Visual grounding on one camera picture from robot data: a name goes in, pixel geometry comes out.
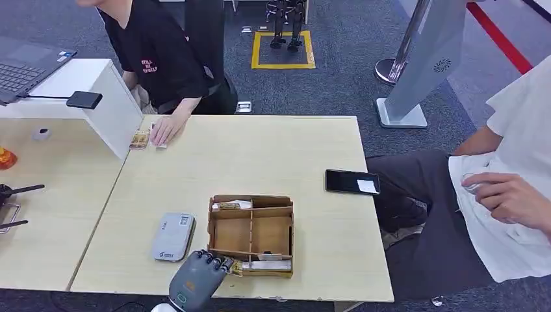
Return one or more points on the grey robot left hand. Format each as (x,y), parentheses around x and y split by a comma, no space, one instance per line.
(196,282)

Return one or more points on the person's left hand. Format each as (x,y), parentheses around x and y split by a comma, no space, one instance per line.
(168,127)
(512,200)

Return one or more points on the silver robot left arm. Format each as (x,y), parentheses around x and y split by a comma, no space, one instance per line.
(162,308)

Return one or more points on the brown card pile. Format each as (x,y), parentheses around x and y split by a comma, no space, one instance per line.
(139,140)

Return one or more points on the grey card reader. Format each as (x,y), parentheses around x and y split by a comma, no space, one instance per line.
(173,237)

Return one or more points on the white desk cabinet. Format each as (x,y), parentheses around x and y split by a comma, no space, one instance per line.
(105,107)

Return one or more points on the person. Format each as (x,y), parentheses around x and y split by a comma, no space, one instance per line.
(516,129)
(159,51)

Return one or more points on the white card stack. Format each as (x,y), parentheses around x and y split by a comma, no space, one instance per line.
(271,265)

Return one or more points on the silver floor socket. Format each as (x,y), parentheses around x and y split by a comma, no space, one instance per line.
(243,107)

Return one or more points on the flat cards with brown print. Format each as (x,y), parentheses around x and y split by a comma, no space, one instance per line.
(231,206)

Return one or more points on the wooden compartment box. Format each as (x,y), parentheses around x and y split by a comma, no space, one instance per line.
(269,234)

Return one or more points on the black rectangular device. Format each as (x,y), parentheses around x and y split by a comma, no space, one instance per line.
(84,100)

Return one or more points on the yellow floor tape square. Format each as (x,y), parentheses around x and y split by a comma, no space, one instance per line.
(255,51)

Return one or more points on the small pale floor scrap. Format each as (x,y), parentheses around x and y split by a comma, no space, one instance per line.
(438,301)

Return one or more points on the small white round object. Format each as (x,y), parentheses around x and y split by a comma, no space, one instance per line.
(41,134)

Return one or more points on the small white paper slip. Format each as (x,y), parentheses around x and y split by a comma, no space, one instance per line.
(368,186)

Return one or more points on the black robot legs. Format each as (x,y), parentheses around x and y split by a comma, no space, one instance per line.
(280,26)

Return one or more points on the dark laptop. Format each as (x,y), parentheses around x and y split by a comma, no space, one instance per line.
(26,64)

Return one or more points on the red floor strip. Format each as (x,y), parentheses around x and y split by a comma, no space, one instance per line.
(499,38)

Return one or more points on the orange object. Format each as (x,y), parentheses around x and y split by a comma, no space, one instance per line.
(7,159)

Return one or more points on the grey kiosk stand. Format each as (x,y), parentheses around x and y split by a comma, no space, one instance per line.
(426,56)

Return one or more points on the black smartphone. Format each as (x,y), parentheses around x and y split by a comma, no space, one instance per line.
(344,181)

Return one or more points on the chrome stanchion post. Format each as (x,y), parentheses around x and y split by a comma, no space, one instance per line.
(394,64)

